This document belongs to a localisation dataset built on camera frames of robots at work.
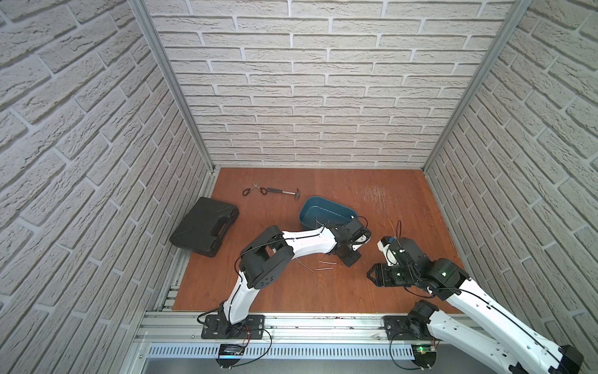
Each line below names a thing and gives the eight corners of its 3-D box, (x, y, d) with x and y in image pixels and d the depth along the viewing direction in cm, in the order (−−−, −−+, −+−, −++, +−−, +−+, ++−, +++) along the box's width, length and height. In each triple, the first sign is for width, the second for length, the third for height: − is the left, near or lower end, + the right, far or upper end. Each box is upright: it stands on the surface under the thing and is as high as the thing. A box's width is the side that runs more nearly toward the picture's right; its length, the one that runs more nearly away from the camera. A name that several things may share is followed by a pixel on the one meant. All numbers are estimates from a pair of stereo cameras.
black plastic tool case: (174, 245, 93) (167, 238, 89) (206, 202, 107) (201, 195, 103) (213, 258, 90) (208, 252, 85) (241, 213, 104) (238, 205, 99)
